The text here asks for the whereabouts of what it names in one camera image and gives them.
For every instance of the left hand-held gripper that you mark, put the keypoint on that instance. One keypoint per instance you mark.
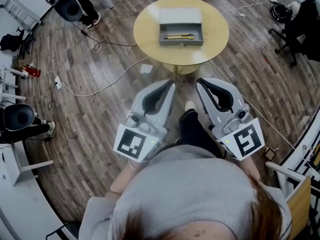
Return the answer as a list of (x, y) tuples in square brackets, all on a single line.
[(140, 141)]

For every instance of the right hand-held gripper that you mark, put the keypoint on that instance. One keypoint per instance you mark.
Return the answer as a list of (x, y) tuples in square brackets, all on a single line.
[(247, 139)]

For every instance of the yellow utility knife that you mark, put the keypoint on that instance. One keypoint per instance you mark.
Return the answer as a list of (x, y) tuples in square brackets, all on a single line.
[(177, 36)]

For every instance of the grey metal drawer box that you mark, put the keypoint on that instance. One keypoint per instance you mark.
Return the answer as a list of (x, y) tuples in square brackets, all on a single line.
[(180, 15)]

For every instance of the person's right forearm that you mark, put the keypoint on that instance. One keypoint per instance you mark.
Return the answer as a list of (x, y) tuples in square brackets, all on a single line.
[(253, 169)]

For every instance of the person's left forearm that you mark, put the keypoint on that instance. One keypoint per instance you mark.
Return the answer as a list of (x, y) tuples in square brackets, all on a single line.
[(121, 181)]

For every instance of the person's right shoe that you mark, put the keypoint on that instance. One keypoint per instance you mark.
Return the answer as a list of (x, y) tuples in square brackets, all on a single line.
[(190, 106)]

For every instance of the white paper sheet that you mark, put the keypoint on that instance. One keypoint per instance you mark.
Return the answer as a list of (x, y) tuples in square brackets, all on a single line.
[(146, 69)]

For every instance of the person's black trousers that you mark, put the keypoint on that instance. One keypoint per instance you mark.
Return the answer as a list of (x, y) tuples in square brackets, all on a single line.
[(192, 131)]

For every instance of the round yellow table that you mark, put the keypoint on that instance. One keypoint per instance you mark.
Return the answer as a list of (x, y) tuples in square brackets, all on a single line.
[(150, 41)]

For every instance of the small brown box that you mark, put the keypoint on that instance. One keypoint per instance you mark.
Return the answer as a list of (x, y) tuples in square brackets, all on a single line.
[(270, 154)]

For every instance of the white paper scrap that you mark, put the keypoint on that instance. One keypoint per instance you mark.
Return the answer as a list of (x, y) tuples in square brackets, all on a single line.
[(243, 14)]

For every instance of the black office chair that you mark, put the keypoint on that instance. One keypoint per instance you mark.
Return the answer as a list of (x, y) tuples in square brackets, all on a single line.
[(287, 41), (11, 42)]

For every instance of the person's grey sweater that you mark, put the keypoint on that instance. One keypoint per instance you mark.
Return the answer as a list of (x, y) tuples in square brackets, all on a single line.
[(185, 191)]

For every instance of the white power strip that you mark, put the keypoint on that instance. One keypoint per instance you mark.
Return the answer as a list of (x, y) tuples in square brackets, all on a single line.
[(58, 82)]

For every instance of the black power adapter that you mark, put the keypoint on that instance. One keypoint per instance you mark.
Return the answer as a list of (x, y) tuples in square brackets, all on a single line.
[(84, 32)]

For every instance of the black bag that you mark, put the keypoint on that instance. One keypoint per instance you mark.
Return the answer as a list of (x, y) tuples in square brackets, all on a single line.
[(280, 11)]

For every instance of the dark jacket pile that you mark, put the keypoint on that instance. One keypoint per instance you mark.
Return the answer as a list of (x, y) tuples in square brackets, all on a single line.
[(305, 29)]

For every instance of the wooden chair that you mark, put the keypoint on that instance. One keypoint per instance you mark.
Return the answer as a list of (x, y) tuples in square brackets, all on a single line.
[(298, 204)]

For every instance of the white equipment stand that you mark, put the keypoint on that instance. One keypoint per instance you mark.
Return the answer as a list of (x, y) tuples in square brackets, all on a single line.
[(8, 84)]

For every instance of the black metal chair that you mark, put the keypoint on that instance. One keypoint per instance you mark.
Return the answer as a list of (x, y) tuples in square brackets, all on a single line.
[(62, 230)]

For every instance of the silver ladder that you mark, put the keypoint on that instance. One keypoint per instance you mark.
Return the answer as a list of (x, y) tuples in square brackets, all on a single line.
[(21, 11)]

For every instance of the white metal frame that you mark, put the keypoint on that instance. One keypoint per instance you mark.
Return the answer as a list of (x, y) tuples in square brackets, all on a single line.
[(300, 154)]

